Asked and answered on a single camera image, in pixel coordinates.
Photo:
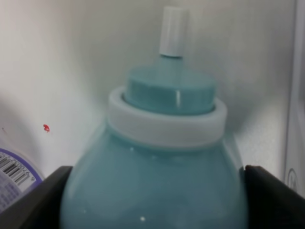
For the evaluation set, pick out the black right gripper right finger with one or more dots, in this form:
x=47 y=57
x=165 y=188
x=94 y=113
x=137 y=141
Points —
x=271 y=203

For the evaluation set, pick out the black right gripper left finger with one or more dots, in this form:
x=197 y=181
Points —
x=39 y=209

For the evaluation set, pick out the teal bottle-shaped pencil sharpener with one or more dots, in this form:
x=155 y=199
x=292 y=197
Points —
x=161 y=161

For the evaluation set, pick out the purple lidded round jar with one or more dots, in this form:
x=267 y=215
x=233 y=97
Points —
x=17 y=178

